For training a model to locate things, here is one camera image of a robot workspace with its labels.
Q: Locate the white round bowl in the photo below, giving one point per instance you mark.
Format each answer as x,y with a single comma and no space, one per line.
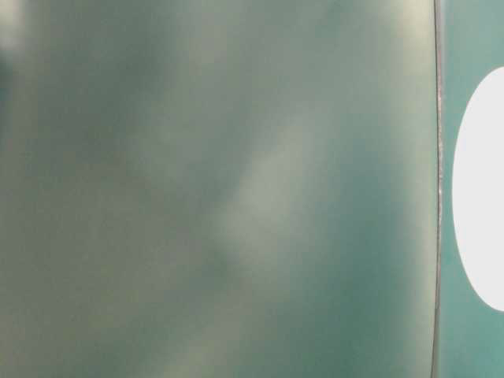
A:
477,190

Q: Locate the green mat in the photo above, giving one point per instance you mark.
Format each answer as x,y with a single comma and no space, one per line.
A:
239,188

